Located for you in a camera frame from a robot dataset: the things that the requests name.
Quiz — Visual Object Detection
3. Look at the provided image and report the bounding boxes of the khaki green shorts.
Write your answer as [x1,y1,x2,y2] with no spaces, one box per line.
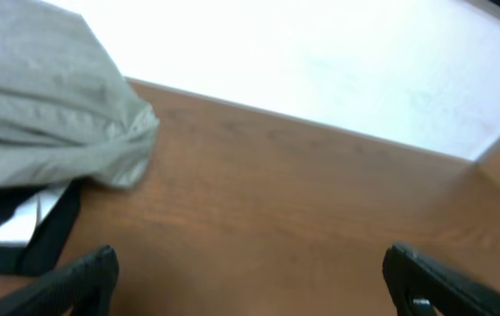
[0,0,159,188]

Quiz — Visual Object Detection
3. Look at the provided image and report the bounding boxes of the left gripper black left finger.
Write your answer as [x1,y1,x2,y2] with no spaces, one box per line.
[0,246,119,316]

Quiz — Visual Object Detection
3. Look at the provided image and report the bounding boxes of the white garment at stack bottom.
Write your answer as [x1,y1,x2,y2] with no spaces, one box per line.
[0,183,70,247]

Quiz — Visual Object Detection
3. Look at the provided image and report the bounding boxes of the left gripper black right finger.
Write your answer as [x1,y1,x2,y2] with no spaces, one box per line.
[382,244,500,316]

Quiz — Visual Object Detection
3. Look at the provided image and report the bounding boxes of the black folded garment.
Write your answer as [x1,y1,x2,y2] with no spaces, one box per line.
[0,181,82,277]

